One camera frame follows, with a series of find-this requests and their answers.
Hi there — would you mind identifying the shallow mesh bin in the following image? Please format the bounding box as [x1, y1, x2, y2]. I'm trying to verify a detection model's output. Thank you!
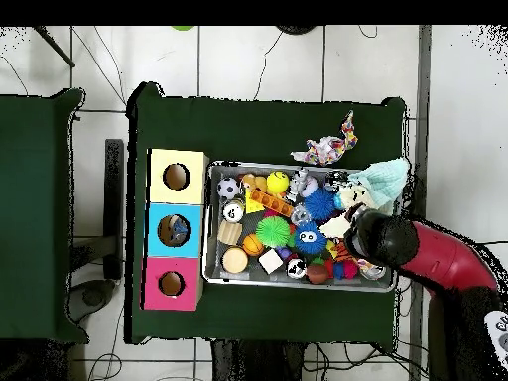
[201, 161, 402, 294]

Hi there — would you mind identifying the black round object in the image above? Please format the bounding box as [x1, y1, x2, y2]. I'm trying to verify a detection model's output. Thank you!
[275, 25, 318, 36]

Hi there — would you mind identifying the colourful dotted cloth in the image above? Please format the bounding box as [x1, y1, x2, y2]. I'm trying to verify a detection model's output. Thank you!
[290, 110, 359, 167]

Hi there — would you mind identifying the toy hamburger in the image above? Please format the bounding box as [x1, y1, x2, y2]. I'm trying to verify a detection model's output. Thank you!
[220, 246, 250, 274]

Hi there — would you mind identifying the orange toy basketball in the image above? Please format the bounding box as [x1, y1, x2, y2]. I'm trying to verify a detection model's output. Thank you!
[242, 233, 265, 257]

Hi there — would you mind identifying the grey round stand foot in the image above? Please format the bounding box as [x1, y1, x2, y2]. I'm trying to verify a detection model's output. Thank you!
[66, 277, 120, 323]

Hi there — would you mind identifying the black slanted rod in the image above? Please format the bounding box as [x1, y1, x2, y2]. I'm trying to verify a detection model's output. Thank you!
[32, 25, 76, 68]

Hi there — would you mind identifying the dark green table cloth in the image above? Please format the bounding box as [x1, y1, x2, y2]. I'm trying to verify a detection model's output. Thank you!
[0, 87, 89, 343]
[124, 80, 408, 345]

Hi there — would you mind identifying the mint green cloth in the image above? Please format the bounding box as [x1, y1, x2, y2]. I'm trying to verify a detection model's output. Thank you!
[347, 157, 410, 210]

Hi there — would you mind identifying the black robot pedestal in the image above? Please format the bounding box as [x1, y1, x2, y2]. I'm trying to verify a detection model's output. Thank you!
[209, 338, 308, 381]

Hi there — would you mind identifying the wooden box with three holes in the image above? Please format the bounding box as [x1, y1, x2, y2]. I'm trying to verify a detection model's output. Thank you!
[139, 148, 210, 312]

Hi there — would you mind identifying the green spiky ball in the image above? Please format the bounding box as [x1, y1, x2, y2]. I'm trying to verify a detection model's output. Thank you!
[255, 215, 292, 248]

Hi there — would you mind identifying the black and white soccer ball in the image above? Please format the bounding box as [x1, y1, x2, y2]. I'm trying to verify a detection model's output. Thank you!
[216, 177, 241, 199]

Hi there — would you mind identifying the yellow ball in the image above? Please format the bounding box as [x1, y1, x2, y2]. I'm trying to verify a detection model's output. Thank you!
[266, 170, 291, 194]

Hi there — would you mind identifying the silver pull-tab can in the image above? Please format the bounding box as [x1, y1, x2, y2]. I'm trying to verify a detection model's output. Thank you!
[222, 199, 246, 223]

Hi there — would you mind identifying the blue spiky ball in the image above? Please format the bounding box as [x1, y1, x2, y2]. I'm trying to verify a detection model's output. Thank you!
[303, 187, 337, 221]

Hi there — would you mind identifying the orange plastic tray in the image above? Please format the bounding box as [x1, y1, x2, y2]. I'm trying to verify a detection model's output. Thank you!
[247, 188, 295, 218]

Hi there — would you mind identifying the small clear plastic container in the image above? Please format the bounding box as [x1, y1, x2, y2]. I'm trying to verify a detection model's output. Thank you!
[291, 203, 313, 227]

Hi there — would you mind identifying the black upright panel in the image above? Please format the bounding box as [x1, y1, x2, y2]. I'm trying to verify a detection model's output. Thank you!
[102, 138, 125, 281]

